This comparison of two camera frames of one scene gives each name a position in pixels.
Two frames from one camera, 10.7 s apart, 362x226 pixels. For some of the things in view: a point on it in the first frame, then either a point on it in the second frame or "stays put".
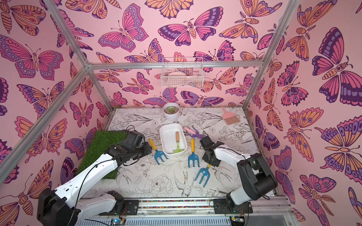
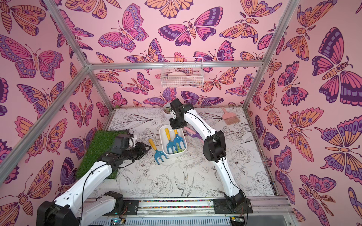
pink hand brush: [230, 117] stays put
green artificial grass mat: [102, 141] stays put
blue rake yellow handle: [205, 171] to [170, 144]
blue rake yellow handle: [158, 153] stays put
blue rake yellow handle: [193, 157] to [178, 139]
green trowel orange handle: [178, 149] stays put
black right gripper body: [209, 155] to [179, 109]
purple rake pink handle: [193, 133] stays put
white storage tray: [168, 134] stays put
